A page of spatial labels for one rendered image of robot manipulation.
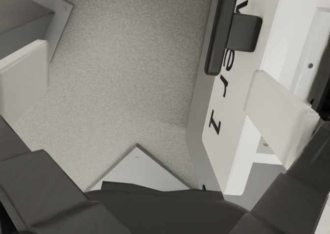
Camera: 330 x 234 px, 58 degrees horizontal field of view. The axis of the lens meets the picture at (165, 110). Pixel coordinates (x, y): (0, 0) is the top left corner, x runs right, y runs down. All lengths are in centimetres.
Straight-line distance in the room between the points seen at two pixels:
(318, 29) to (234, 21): 12
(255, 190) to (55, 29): 88
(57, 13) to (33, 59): 100
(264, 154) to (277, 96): 16
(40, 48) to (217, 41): 13
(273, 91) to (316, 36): 18
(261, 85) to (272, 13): 7
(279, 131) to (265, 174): 40
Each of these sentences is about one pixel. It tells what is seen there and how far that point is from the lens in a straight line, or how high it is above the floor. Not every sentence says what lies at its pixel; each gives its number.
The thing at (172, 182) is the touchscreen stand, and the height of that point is 3.
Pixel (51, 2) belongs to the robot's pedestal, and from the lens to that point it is 117.
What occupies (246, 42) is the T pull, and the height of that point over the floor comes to 91.
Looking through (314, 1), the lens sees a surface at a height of 84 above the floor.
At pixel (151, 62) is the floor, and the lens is 118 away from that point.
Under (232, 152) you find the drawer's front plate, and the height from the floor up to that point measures 92.
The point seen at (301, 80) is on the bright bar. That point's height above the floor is 85.
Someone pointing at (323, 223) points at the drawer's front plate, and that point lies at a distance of 40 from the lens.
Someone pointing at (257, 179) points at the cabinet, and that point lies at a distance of 58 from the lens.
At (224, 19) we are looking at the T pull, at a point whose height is 91.
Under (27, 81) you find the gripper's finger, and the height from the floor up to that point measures 99.
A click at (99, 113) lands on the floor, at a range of 126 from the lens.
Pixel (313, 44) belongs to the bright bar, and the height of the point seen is 85.
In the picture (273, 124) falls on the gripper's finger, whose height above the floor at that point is 100.
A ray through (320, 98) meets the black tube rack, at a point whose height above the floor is 87.
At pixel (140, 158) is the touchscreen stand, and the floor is 3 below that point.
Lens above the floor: 114
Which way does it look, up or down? 65 degrees down
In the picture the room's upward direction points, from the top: 169 degrees clockwise
